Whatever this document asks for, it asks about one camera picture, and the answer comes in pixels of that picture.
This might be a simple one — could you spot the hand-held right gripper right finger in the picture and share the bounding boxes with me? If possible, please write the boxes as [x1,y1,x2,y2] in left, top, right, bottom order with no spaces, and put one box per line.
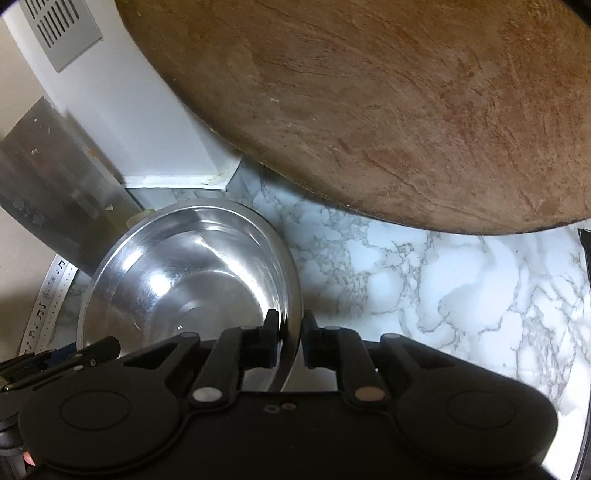
[301,310,467,401]

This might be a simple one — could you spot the grey vent grille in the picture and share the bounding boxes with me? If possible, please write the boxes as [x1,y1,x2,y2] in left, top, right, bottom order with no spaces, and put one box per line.
[21,0,103,73]

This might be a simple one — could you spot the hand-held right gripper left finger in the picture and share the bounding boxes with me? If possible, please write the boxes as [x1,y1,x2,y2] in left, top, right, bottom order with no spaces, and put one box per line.
[117,309,280,402]

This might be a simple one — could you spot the round wooden cutting board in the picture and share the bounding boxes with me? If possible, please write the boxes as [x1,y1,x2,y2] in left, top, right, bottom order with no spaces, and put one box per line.
[113,0,591,237]

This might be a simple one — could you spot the yellow sponge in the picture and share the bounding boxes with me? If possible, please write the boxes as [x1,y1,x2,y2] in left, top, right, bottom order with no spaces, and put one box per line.
[126,208,153,232]

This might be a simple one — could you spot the white patterned trim strip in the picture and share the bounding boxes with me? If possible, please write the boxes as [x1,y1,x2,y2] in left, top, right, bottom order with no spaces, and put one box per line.
[18,256,79,356]

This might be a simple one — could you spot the stainless steel bowl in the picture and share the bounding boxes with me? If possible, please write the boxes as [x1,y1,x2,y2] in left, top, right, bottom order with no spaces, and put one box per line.
[76,199,303,393]

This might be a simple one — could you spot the black gas stove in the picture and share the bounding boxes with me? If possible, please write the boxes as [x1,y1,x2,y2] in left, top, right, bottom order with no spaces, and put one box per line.
[577,227,591,287]

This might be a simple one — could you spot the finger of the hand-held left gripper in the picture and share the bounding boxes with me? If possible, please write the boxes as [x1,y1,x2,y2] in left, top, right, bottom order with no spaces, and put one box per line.
[0,353,86,393]
[53,336,122,369]

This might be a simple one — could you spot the cleaver with wooden handle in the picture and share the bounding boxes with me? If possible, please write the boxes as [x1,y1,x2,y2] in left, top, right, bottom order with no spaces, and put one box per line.
[0,96,139,278]

